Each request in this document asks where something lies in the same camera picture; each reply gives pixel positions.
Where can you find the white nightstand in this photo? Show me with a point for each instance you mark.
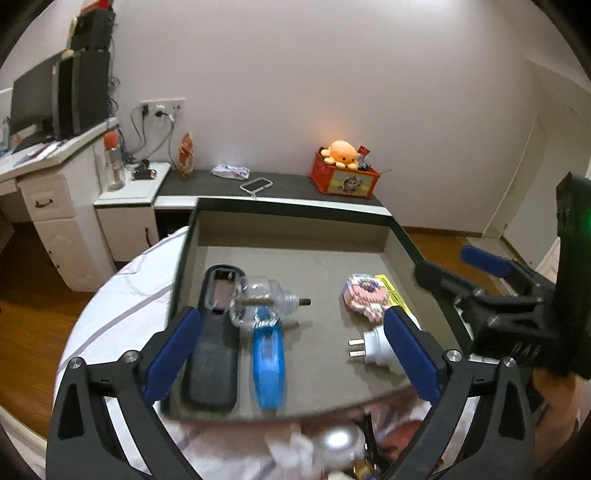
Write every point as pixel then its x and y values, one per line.
pixel 129 207

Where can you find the pink box with dark rim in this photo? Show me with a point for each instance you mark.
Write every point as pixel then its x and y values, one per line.
pixel 318 369

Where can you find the orange snack bag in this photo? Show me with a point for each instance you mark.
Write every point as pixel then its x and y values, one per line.
pixel 185 157

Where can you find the clear phone case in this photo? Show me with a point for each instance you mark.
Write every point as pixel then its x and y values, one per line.
pixel 256 185

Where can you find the red toy box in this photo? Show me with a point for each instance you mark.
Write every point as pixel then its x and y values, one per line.
pixel 344 182

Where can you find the black remote control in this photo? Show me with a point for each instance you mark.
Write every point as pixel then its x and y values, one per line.
pixel 217 369

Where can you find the round pink brick toy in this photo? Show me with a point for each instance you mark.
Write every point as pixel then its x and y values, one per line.
pixel 367 295

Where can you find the white astronaut figure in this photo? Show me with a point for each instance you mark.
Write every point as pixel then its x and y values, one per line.
pixel 341 443

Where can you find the white plug adapter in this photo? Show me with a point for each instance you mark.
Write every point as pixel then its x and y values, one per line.
pixel 376 348

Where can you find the dark mouse pad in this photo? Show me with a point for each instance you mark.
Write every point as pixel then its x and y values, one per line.
pixel 32 152

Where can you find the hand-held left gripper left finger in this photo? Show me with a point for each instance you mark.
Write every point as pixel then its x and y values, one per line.
pixel 171 355

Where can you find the crumpled white packet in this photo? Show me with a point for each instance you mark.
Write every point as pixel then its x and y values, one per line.
pixel 231 171

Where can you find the blue plastic tool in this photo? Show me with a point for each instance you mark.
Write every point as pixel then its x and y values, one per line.
pixel 268 369

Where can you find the black speaker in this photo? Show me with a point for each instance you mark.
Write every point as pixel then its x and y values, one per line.
pixel 94 30

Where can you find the orange octopus plush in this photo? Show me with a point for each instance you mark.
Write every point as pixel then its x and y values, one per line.
pixel 340 154

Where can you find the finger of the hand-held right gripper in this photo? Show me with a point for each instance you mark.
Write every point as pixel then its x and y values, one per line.
pixel 448 281
pixel 485 261

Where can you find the black computer monitor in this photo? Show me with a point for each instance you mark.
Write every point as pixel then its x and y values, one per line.
pixel 32 99

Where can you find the white desk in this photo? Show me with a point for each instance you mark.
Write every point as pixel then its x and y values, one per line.
pixel 60 194

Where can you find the water bottle with orange cap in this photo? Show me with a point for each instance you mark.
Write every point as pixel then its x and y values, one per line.
pixel 113 161

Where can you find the white wall socket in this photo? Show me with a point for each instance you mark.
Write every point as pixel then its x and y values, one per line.
pixel 164 107

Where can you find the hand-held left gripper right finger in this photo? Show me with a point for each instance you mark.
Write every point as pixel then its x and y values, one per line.
pixel 411 360

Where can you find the red desk calendar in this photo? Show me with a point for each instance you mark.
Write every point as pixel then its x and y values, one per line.
pixel 101 3

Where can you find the person's right hand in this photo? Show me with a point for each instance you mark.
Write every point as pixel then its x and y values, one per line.
pixel 556 415

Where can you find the small wooden stand fan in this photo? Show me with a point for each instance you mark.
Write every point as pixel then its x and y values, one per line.
pixel 69 46

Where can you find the dark headboard shelf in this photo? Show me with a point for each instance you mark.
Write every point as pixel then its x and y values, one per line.
pixel 286 189

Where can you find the clear glass bottle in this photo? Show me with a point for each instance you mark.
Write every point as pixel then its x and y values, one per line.
pixel 263 300

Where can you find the yellow highlighter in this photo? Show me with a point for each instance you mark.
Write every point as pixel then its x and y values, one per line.
pixel 395 295

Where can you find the black computer tower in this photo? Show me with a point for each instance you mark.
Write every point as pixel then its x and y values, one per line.
pixel 87 92

